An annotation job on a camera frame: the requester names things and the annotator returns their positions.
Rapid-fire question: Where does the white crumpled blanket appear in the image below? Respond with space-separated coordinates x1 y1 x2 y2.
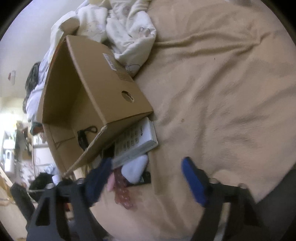
26 1 157 122

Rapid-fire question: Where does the black flashlight with strap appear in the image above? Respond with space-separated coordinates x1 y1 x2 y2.
77 126 98 151

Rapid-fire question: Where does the white remote control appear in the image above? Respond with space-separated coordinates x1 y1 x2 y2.
102 117 159 169

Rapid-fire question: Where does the dark patterned garment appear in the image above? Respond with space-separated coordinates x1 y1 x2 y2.
23 62 41 113

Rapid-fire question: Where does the white rounded plastic case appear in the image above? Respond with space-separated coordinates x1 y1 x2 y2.
121 154 149 184

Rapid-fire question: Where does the brown translucent massage comb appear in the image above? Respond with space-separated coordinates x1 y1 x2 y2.
114 167 133 210

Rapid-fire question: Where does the brown cardboard box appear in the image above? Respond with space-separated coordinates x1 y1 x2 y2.
37 35 153 175

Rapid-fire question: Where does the pink keychain charm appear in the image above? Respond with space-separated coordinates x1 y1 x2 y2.
106 172 115 192

